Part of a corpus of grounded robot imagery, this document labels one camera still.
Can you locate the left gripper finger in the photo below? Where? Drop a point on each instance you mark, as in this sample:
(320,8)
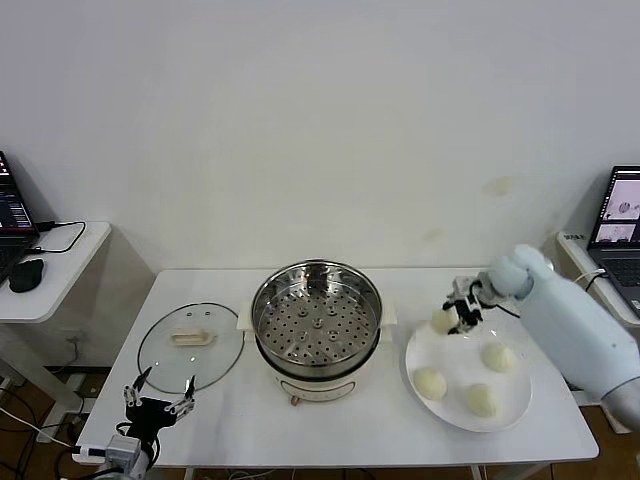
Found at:
(182,404)
(132,394)

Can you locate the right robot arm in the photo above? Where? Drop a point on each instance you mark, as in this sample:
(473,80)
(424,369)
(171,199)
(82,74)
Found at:
(575,330)

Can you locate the grey laptop showing camera views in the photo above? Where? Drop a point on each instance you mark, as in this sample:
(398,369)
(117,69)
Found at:
(620,270)

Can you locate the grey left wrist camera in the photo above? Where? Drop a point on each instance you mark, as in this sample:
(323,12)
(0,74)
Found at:
(121,447)

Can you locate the black white desk label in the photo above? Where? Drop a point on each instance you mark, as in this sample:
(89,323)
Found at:
(574,237)

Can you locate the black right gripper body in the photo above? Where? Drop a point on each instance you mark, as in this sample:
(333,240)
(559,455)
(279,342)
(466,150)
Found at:
(476,301)

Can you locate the white steamed baozi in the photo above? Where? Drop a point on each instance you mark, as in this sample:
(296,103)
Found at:
(441,322)
(498,357)
(482,400)
(430,384)

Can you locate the white side desk beige panel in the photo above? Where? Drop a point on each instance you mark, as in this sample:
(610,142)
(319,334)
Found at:
(70,270)

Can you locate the steel perforated steamer basket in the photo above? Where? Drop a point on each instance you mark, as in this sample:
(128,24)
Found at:
(320,340)

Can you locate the black computer mouse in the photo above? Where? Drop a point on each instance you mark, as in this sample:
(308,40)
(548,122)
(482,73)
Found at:
(27,276)

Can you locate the white round plate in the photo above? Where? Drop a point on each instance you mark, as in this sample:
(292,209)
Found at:
(450,415)

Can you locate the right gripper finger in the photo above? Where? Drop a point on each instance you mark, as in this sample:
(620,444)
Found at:
(455,303)
(472,320)

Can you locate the cream electric pot base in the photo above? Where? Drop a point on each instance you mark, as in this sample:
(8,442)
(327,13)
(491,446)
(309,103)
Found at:
(315,387)

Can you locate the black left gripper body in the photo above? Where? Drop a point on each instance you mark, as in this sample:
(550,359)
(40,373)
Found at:
(150,417)

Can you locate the dark laptop with red screen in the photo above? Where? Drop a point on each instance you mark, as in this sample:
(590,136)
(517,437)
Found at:
(12,210)

